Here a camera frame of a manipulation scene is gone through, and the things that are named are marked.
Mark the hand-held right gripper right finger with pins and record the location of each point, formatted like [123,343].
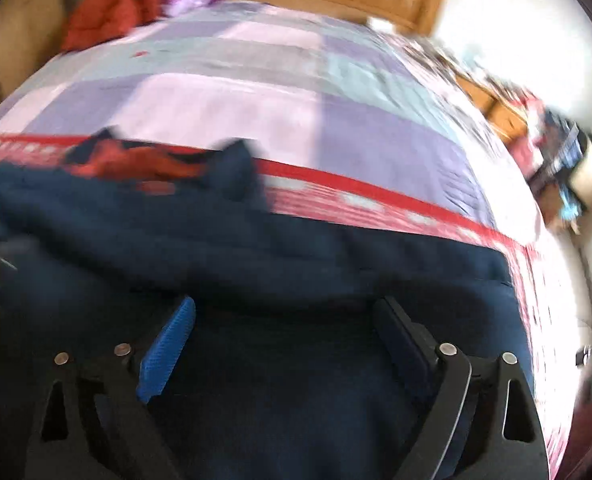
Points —
[401,342]

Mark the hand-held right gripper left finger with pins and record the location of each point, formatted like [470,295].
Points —
[168,350]

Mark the navy jacket with orange lining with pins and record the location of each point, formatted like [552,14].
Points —
[276,270]

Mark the tan upholstered sofa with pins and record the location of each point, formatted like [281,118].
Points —
[15,35]

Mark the rust red garment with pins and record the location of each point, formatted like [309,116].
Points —
[110,10]

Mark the cluttered wooden nightstand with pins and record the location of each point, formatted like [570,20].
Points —
[546,145]

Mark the white bin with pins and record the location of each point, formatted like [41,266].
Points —
[591,170]

